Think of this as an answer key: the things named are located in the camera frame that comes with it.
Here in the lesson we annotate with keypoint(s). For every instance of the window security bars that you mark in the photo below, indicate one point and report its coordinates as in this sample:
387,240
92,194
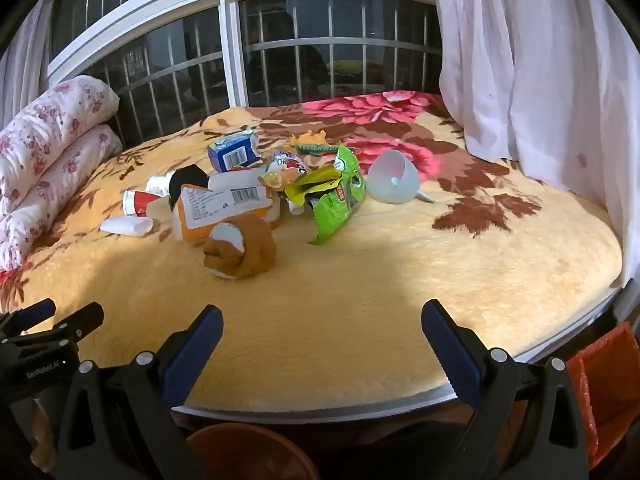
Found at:
340,46

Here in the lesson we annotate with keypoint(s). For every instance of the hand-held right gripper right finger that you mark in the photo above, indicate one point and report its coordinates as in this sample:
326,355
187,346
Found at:
450,350

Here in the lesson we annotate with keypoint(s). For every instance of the red plastic bag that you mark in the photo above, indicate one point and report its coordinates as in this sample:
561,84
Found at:
610,375

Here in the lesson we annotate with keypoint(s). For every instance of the white curtain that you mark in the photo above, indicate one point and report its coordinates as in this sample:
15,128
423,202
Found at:
25,70
525,60

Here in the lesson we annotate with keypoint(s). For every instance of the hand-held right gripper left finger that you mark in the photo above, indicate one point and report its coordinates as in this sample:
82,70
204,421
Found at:
192,350

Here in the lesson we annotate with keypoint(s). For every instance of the person's left hand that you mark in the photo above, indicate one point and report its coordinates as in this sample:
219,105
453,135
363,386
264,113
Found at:
44,435

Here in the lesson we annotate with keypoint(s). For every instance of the black sock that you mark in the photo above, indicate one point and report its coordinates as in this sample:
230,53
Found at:
187,182

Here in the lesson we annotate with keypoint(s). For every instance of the blue carton box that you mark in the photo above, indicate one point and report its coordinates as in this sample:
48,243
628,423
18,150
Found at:
232,150

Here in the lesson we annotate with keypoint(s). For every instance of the white window frame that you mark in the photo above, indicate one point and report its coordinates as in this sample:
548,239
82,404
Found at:
230,60

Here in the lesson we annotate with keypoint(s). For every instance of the red and white packet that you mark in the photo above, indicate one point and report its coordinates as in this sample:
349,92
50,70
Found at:
142,202

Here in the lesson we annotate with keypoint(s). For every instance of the green snack bag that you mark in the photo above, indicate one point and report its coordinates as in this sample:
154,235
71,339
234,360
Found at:
340,202

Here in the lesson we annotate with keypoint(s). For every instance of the colourful snack packet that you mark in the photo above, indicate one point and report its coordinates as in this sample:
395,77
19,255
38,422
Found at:
286,167

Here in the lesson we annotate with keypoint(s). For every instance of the yellow floral blanket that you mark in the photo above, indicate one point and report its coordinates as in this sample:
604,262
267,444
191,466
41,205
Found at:
350,310

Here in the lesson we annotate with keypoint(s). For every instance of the orange plastic basin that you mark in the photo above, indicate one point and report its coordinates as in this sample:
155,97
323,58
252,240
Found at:
250,455

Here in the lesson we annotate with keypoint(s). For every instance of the translucent plastic funnel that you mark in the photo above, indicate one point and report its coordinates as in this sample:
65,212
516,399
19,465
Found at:
395,175

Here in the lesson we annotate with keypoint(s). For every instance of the yellow and green plastic toy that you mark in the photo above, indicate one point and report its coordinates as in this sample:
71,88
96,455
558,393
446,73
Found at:
310,139

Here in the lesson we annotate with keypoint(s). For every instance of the white oblong packet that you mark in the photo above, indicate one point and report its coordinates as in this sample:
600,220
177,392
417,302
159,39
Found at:
126,225

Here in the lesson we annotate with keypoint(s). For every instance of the yellow-green wrapper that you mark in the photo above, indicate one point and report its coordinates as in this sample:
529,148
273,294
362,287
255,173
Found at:
310,185

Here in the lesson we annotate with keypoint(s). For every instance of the folded floral quilt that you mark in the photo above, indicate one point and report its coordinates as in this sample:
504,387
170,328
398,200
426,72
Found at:
50,135

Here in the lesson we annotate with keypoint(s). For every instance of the orange and white carton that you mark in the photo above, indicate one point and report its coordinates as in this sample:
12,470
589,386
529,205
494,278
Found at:
195,212

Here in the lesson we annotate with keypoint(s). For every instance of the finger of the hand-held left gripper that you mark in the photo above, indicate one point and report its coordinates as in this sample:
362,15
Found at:
80,322
35,312

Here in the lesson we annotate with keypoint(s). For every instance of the brown and white rolled sock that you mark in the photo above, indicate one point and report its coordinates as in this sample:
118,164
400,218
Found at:
242,250

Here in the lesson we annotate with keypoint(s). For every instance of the small white lid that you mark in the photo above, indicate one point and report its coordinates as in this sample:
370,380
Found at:
400,96

